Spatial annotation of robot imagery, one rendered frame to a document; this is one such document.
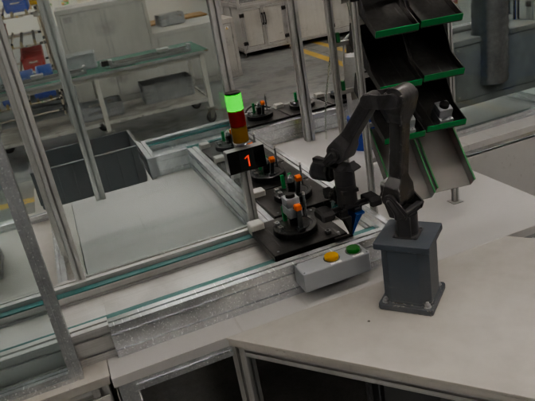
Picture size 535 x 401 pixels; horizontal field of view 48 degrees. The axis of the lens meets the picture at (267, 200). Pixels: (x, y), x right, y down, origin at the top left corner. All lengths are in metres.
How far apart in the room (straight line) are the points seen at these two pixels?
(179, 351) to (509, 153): 1.85
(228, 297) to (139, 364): 0.29
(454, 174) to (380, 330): 0.67
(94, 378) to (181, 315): 0.27
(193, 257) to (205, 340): 0.34
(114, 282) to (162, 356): 0.35
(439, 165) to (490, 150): 0.84
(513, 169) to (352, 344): 1.65
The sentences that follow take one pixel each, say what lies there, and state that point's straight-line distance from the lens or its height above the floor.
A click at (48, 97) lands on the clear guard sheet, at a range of 1.78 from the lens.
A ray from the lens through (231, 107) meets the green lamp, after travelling 1.83.
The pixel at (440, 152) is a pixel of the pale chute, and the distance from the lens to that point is 2.08.
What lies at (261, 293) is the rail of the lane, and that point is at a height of 0.90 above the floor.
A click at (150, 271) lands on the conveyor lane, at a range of 1.91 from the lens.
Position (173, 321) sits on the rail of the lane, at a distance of 1.69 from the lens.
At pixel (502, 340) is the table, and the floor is 0.86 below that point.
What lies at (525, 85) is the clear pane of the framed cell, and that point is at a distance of 3.08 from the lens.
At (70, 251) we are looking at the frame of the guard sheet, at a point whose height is 1.06.
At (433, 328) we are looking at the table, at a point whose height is 0.86.
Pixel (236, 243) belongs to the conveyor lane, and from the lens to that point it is 1.95.
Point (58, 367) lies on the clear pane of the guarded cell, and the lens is 1.68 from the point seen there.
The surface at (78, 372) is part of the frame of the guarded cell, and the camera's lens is 1.68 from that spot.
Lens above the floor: 1.81
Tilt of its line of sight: 23 degrees down
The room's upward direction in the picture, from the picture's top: 10 degrees counter-clockwise
